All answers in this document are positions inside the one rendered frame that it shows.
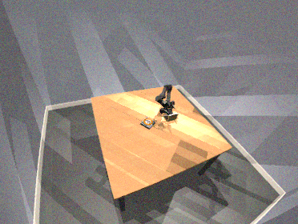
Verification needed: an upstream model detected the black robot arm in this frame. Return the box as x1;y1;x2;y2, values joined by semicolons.
155;84;173;115

